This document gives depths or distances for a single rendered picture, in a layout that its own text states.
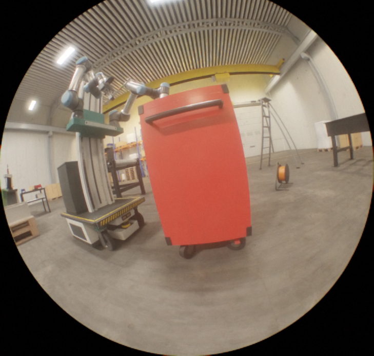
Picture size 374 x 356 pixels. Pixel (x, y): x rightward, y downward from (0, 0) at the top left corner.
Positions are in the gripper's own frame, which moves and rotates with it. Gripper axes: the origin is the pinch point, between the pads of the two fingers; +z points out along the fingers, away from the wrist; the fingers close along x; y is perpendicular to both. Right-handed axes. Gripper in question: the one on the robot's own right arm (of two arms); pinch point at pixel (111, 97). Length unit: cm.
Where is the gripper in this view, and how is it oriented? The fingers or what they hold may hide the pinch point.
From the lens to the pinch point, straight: 99.5
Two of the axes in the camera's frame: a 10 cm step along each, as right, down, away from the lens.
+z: 5.8, 8.1, 1.2
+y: -8.1, 5.5, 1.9
